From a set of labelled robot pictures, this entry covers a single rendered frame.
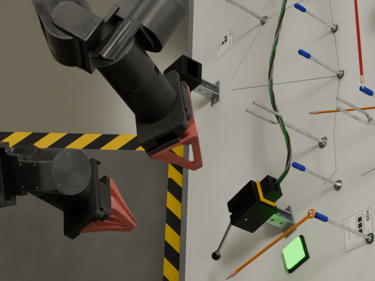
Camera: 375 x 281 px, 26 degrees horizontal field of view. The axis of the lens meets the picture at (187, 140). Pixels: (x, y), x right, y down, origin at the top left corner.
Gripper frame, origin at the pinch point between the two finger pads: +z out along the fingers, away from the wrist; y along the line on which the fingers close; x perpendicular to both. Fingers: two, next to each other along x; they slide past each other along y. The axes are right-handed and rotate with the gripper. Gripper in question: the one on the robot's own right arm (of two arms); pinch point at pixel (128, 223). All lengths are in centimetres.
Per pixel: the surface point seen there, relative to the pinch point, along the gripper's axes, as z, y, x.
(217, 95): 19.5, 36.5, -6.9
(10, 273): 49, 70, 93
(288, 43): 16.5, 31.7, -24.8
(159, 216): 77, 83, 59
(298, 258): 16.9, -7.9, -15.5
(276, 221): 15.4, -1.2, -14.5
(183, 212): 22.1, 18.9, 7.0
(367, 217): 15.6, -9.4, -27.6
